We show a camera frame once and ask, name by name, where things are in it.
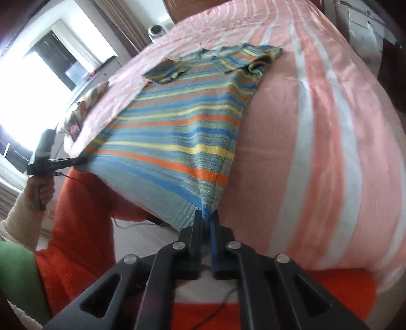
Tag person's left hand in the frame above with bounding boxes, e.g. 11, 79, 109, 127
24, 175, 55, 211

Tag striped knit sweater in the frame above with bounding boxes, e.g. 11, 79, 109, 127
80, 43, 282, 230

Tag striped zigzag pillow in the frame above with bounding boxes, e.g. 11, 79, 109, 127
56, 80, 109, 133

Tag pink striped bed cover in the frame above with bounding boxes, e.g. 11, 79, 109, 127
65, 1, 405, 291

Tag black chair with clothes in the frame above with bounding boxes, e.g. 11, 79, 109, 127
378, 39, 406, 113

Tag white side table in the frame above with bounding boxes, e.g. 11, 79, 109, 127
333, 0, 397, 65

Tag brown wooden headboard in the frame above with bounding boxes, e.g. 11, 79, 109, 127
163, 0, 227, 23

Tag white window cabinet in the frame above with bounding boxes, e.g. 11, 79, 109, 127
70, 56, 122, 103

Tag beige curtain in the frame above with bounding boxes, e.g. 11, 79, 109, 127
94, 0, 151, 57

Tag orange fleece trousers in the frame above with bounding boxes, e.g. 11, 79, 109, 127
35, 169, 376, 329

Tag cream and green sleeve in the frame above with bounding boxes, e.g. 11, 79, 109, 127
1, 192, 51, 329

